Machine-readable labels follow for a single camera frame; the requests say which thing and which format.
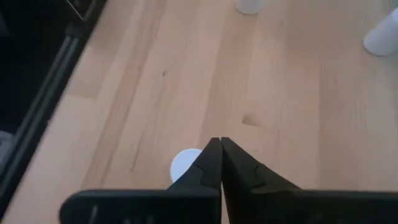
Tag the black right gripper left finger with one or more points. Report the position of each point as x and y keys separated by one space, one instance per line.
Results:
x=186 y=205

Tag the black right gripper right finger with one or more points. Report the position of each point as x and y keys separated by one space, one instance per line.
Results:
x=264 y=205

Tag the white plastic pill bottle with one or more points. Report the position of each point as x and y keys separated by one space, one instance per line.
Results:
x=183 y=163
x=384 y=37
x=250 y=6

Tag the black aluminium table rail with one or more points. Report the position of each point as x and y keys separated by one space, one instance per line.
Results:
x=59 y=62

